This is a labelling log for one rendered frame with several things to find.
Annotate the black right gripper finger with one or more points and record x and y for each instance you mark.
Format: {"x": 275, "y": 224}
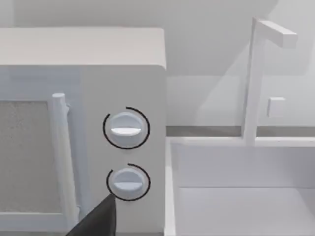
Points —
{"x": 101, "y": 218}

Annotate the small white microwave knob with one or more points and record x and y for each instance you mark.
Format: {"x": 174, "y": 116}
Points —
{"x": 128, "y": 182}

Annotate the large white microwave knob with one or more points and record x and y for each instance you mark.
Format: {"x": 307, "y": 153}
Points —
{"x": 126, "y": 127}

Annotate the microwave oven door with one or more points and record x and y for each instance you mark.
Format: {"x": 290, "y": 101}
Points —
{"x": 24, "y": 147}

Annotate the pale microwave oven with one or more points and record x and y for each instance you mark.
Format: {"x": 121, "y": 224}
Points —
{"x": 133, "y": 81}

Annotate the white sink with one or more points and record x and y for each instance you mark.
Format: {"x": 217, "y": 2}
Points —
{"x": 241, "y": 186}

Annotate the tall white tap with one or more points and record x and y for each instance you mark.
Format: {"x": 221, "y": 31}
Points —
{"x": 256, "y": 81}

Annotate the small white square wall plate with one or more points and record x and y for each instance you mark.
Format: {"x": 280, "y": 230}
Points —
{"x": 276, "y": 107}

